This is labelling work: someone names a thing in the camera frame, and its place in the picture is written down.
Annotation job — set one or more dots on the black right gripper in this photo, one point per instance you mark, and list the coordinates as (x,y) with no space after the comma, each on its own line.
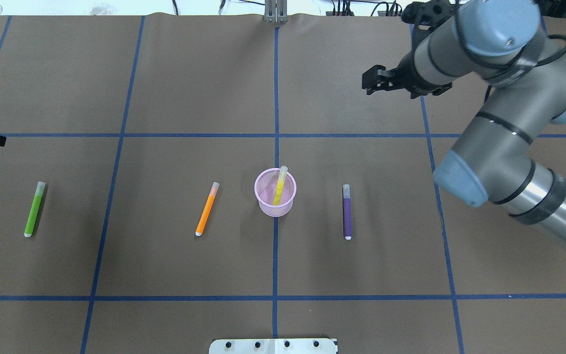
(409,77)

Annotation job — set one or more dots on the purple highlighter pen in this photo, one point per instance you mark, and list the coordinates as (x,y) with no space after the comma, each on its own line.
(347,213)

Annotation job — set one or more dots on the yellow highlighter pen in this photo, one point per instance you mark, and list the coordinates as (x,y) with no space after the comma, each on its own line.
(281,178)

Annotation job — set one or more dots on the orange highlighter pen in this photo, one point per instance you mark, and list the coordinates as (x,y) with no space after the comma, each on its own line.
(207,209)

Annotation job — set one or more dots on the green highlighter pen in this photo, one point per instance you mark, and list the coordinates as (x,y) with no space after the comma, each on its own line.
(34,209)

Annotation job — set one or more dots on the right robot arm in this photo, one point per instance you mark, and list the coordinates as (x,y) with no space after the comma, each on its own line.
(503,42)

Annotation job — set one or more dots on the pink mesh pen holder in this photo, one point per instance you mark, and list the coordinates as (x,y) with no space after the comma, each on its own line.
(264,189)

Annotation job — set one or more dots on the aluminium frame post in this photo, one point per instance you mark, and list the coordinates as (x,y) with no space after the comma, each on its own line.
(276,11)

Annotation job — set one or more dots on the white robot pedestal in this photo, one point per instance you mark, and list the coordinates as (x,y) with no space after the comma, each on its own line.
(275,346)

